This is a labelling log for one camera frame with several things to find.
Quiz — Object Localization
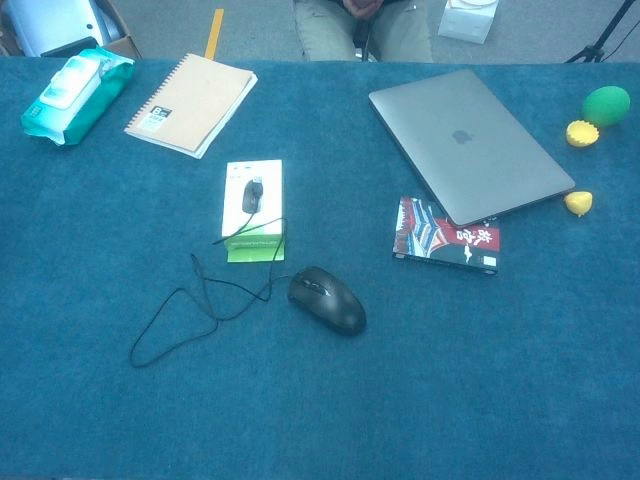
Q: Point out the black computer mouse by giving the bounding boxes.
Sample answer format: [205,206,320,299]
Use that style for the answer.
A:
[287,265,368,337]

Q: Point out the white and green box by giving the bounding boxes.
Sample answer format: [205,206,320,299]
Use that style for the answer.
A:
[221,159,287,264]

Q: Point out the red blue illustrated book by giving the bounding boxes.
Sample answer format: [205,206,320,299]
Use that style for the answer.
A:
[392,195,501,277]

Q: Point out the grey closed laptop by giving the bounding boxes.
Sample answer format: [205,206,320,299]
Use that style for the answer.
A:
[368,68,577,229]

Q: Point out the tan spiral notebook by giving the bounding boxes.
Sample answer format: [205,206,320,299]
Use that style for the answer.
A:
[123,52,259,160]

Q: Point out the seated person khaki trousers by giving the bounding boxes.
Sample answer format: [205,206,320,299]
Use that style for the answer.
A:
[292,0,435,64]

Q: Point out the yellow lemon toy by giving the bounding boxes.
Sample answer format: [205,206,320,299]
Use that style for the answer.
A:
[563,190,594,218]

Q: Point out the yellow jagged shell cup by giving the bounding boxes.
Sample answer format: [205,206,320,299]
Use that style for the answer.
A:
[565,119,600,148]

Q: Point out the green white wet wipes pack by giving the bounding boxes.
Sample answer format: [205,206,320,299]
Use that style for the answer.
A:
[20,48,137,147]

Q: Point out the green egg toy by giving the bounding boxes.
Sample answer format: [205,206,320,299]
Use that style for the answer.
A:
[581,85,632,128]

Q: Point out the black tripod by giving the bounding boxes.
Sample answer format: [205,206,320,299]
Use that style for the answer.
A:
[564,0,640,64]

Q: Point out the white plastic appliance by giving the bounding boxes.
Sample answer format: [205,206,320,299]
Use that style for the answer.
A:
[4,0,109,57]

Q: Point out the black mouse cable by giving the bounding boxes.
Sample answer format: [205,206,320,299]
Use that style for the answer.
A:
[129,174,292,370]

